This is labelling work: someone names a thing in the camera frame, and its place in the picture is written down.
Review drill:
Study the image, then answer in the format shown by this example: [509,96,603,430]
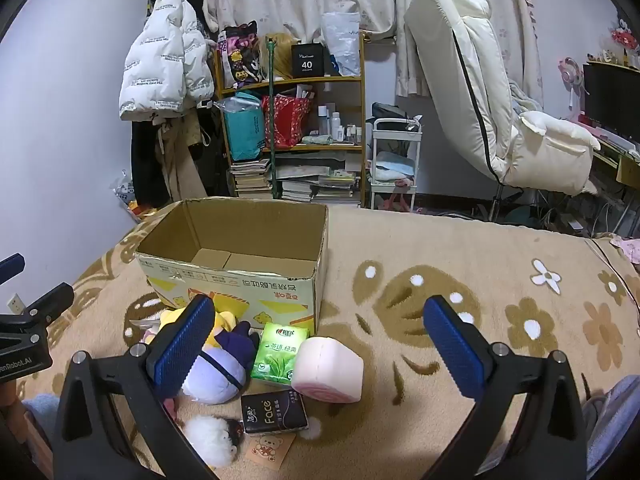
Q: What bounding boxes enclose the green tissue pack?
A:
[250,322,310,386]

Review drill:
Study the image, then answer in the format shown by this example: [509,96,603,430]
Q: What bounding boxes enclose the red patterned bag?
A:
[262,92,311,149]

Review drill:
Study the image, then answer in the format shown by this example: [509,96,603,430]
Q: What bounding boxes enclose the black bag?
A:
[371,102,417,121]

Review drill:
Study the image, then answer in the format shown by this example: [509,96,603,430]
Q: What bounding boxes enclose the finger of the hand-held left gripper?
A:
[20,282,76,330]
[0,253,26,287]

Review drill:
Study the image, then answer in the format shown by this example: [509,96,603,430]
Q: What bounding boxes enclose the pink desk fan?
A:
[558,56,586,111]

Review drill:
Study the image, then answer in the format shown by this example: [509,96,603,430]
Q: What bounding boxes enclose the white trolley cart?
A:
[368,117,424,211]

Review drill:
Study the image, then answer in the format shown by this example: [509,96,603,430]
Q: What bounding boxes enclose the teal bag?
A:
[222,91,266,161]

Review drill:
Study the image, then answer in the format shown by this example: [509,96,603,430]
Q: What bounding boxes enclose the row of cosmetic bottles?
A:
[314,102,364,144]

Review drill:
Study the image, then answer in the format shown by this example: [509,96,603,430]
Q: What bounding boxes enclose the light blue folded cloth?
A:
[374,151,417,181]

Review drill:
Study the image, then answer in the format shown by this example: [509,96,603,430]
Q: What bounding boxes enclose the pile of magazines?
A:
[278,152,362,206]

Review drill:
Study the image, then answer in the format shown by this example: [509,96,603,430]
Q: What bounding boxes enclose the cardboard box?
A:
[134,198,330,337]

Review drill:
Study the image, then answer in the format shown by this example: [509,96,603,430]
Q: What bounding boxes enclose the black hanging coat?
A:
[130,110,168,207]

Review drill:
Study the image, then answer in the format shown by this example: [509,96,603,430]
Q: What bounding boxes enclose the beige patterned round rug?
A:
[14,202,640,480]

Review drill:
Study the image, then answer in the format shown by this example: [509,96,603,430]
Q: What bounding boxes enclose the black tissue pack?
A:
[240,390,310,435]

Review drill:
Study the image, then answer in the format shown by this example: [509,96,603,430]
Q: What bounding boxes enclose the black monitor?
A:
[582,62,640,134]

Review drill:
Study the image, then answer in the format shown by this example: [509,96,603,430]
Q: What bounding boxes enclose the white plastic bag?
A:
[321,11,362,79]

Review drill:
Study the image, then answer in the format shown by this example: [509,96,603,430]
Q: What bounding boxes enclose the beige hanging coat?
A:
[154,109,213,202]

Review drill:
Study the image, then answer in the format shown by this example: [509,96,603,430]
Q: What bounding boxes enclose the printed snack bag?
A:
[112,170,152,222]

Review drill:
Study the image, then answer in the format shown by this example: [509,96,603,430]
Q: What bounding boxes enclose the green pole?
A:
[266,39,282,201]

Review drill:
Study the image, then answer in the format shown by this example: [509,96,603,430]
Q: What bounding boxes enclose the pink floral cloth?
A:
[612,237,640,264]

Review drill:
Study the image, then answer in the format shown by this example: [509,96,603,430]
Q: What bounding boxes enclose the yellow plush toy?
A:
[158,305,237,350]

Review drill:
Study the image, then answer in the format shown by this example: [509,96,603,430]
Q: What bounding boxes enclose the white puffer jacket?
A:
[118,0,216,121]

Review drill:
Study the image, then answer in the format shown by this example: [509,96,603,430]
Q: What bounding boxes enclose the blonde wig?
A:
[257,33,302,81]

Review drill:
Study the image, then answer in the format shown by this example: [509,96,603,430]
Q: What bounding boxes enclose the orange bear card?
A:
[244,432,296,464]

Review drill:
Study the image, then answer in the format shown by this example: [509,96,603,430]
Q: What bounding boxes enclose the wooden shelf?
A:
[212,35,367,209]

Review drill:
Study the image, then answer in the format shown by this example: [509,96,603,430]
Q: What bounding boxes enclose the black box with white print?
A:
[290,42,329,80]

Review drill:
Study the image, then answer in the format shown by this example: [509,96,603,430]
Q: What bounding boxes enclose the person's grey pants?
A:
[579,374,640,480]

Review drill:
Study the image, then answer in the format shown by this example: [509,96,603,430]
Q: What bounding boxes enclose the white fluffy plush charm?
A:
[183,413,246,469]

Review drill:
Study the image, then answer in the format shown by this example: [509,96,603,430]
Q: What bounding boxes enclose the cartoon printed tote bag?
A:
[218,20,266,89]

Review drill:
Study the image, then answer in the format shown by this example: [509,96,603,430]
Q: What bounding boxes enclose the navy white plush toy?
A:
[180,320,261,405]

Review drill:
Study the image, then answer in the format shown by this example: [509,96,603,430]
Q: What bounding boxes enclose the red and white flower decoration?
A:
[609,19,640,52]

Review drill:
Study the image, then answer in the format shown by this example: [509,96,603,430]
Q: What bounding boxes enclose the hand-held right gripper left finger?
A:
[52,294,221,480]

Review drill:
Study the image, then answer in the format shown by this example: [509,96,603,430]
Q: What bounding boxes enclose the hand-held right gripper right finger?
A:
[422,295,589,480]

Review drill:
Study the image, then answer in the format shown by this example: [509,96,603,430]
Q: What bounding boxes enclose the stack of books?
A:
[229,157,274,199]

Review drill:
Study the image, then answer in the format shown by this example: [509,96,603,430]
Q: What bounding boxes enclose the wooden desk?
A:
[575,115,640,187]

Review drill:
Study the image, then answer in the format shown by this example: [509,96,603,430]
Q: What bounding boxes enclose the pink square squishy toy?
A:
[290,336,365,404]

